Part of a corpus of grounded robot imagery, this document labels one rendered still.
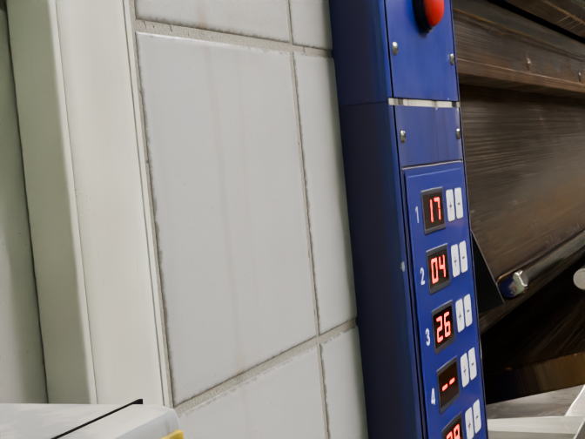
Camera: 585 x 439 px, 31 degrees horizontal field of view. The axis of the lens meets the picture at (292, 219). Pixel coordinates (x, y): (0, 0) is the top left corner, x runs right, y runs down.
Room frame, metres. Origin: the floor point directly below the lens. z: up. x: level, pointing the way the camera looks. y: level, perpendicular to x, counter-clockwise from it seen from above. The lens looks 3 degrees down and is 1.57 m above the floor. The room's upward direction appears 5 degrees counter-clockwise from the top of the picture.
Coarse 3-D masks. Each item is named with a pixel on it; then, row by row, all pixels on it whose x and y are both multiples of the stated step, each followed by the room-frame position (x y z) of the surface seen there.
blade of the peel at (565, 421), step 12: (492, 420) 1.43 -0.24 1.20; (504, 420) 1.42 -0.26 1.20; (516, 420) 1.41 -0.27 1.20; (528, 420) 1.41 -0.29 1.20; (540, 420) 1.40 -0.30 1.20; (552, 420) 1.39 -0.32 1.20; (564, 420) 1.39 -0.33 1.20; (576, 420) 1.38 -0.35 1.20; (492, 432) 1.42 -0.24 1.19; (504, 432) 1.41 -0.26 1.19; (516, 432) 1.41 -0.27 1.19; (528, 432) 1.40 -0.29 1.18; (540, 432) 1.40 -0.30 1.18; (552, 432) 1.39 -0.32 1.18; (564, 432) 1.39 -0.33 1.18; (576, 432) 1.38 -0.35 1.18
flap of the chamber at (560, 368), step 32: (544, 288) 1.33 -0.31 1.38; (576, 288) 1.22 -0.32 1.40; (512, 320) 1.10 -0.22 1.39; (544, 320) 1.03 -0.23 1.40; (576, 320) 0.96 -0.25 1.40; (512, 352) 0.88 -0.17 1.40; (544, 352) 0.83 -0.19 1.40; (576, 352) 0.79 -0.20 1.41; (512, 384) 0.81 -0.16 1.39; (544, 384) 0.80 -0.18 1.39; (576, 384) 0.79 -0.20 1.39
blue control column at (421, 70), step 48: (336, 0) 0.60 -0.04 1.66; (336, 48) 0.60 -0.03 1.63; (384, 48) 0.60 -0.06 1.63; (432, 48) 0.68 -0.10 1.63; (384, 96) 0.59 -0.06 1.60; (432, 96) 0.67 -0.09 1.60; (384, 144) 0.60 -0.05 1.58; (432, 144) 0.66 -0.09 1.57; (384, 192) 0.60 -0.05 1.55; (384, 240) 0.60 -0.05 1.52; (384, 288) 0.60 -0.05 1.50; (384, 336) 0.60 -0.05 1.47; (480, 336) 0.74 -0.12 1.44; (384, 384) 0.60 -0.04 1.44; (384, 432) 0.60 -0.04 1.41
